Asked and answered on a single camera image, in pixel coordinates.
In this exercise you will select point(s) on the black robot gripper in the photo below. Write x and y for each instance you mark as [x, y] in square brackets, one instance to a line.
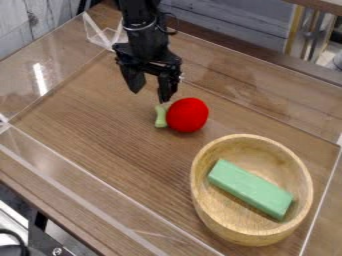
[146, 55]

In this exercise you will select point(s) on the red plush fruit green stem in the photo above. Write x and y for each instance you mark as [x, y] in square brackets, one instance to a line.
[183, 115]

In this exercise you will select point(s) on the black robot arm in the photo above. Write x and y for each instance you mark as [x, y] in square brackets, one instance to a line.
[142, 14]

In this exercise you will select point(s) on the green rectangular block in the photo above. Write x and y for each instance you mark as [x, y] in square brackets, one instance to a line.
[255, 191]

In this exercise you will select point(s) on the round wooden bowl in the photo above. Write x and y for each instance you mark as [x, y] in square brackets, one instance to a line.
[227, 216]

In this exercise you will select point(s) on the clear acrylic corner bracket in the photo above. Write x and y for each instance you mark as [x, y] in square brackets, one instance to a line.
[103, 37]

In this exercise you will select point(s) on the gold metal chair frame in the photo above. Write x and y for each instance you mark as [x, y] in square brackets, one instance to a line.
[307, 20]

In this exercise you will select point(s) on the clear acrylic tray wall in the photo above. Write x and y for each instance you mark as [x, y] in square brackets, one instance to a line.
[114, 224]

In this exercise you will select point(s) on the black table clamp mount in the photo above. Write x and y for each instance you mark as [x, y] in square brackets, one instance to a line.
[25, 239]

